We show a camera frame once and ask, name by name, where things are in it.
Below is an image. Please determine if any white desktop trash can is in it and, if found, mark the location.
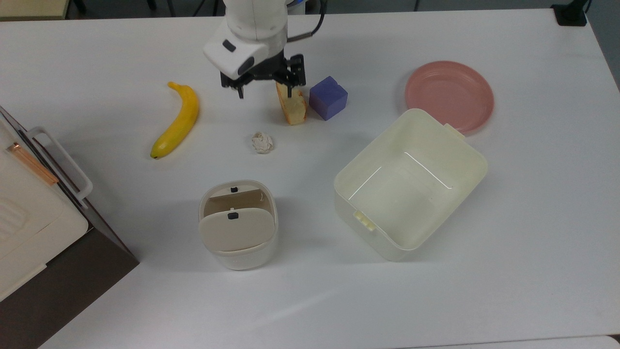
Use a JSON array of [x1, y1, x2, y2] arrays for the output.
[[198, 180, 279, 271]]

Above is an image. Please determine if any bread slice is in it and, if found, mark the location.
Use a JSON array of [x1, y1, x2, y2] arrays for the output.
[[276, 82, 308, 126]]

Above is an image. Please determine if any black table clamp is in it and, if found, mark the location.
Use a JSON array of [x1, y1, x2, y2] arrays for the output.
[[551, 0, 592, 27]]

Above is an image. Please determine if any cream plastic storage bin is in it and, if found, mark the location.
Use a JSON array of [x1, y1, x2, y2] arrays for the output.
[[333, 108, 489, 262]]

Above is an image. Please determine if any pink plate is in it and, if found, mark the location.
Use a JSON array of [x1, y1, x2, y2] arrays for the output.
[[405, 61, 495, 135]]

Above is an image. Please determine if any purple cube block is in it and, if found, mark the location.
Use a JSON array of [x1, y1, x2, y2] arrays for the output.
[[309, 76, 349, 121]]

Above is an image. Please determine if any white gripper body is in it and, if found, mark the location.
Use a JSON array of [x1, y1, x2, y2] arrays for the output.
[[203, 20, 289, 80]]

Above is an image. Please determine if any yellow banana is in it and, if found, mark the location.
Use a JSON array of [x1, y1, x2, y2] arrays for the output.
[[150, 81, 200, 160]]

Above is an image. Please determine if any crumpled white paper ball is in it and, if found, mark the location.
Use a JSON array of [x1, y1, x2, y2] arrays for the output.
[[251, 132, 274, 155]]

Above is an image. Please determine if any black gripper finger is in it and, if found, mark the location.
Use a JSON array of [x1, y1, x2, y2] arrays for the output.
[[220, 72, 256, 100], [275, 54, 307, 98]]

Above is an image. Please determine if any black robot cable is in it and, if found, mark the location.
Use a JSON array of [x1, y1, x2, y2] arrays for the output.
[[286, 0, 328, 42]]

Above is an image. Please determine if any white toaster oven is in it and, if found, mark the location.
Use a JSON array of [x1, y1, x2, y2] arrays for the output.
[[0, 106, 140, 349]]

